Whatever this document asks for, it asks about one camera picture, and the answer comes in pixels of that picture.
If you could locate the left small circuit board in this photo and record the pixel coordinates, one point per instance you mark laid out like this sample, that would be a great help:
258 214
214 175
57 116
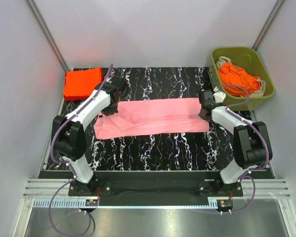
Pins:
92 202

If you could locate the small circuit board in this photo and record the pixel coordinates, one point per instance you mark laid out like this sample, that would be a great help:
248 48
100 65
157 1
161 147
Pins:
225 203
92 202

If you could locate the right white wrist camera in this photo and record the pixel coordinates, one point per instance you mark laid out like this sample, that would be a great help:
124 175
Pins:
219 96

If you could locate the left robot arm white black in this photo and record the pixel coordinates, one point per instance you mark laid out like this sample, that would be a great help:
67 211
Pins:
68 143

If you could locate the pink t shirt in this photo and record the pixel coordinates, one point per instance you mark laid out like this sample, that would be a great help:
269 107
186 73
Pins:
150 117

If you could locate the black marbled table mat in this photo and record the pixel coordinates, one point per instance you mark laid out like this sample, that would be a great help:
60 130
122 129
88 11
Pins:
211 150

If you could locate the right small circuit board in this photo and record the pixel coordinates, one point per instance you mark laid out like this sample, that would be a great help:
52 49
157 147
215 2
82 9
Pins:
225 203

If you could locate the folded orange t shirt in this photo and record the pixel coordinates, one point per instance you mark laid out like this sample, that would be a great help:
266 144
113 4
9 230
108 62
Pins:
79 85

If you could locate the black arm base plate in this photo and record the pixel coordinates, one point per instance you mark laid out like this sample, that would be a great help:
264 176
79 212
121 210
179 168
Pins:
204 183

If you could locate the aluminium rail frame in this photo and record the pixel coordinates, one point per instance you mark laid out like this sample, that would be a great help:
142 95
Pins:
55 193

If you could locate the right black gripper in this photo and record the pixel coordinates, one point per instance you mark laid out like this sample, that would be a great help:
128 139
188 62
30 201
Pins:
200 114

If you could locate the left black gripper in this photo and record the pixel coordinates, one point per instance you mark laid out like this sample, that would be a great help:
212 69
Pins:
107 111

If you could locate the beige t shirt in bin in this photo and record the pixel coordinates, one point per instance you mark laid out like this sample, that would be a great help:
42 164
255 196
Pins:
223 60

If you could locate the orange t shirt in bin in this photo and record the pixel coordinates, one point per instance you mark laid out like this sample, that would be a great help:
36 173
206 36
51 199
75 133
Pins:
236 79

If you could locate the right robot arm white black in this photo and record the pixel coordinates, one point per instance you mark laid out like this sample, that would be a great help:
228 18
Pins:
251 145

